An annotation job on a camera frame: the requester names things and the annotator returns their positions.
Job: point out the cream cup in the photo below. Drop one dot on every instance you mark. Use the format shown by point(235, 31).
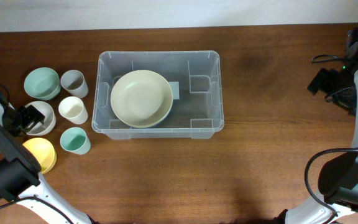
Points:
point(73, 109)

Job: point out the green bowl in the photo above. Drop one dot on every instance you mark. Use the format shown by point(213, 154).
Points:
point(42, 83)

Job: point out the green cup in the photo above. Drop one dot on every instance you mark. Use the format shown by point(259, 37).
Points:
point(75, 140)

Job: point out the white bowl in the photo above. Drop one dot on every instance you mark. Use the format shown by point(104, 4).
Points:
point(49, 122)

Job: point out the beige plate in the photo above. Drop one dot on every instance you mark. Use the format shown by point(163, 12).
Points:
point(144, 116)
point(135, 84)

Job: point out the white label in bin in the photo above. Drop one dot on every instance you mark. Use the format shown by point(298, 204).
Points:
point(175, 90)

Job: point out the clear plastic storage bin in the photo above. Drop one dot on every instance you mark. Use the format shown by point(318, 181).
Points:
point(198, 114)

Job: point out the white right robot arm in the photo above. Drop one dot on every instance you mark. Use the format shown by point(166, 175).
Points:
point(331, 176)

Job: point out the grey cup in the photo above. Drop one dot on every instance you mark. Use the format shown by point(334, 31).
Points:
point(73, 81)

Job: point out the yellow bowl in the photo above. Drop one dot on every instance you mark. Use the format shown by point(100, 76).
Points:
point(43, 151)

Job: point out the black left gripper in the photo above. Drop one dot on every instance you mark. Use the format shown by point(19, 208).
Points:
point(29, 116)

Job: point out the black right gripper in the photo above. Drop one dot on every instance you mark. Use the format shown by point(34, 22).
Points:
point(322, 82)

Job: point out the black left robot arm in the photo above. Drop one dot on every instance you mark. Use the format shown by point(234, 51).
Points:
point(21, 179)

